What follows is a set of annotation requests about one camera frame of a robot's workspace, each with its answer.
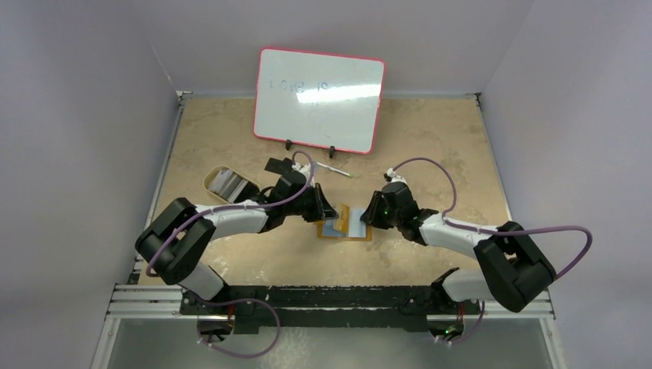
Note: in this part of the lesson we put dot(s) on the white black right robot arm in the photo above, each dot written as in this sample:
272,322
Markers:
512,270

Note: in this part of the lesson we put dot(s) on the beige oval plastic tray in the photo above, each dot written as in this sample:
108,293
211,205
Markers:
251,190

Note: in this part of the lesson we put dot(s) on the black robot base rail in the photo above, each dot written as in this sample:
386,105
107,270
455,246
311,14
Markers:
345,319

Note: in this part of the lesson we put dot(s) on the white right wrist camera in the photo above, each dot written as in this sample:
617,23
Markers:
391,176

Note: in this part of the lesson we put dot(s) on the yellow leather card holder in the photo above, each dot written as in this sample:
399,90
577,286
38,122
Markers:
358,230

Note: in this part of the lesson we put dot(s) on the pink framed whiteboard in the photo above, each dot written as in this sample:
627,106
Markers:
318,99

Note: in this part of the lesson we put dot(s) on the white marker pen green cap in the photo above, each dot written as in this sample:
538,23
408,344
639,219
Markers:
335,170

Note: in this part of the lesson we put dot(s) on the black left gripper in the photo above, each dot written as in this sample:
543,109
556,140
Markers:
321,210

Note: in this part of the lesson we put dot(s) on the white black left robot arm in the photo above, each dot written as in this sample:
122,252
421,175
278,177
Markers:
175,241

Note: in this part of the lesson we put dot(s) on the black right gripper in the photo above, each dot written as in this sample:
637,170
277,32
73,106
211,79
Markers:
380,214

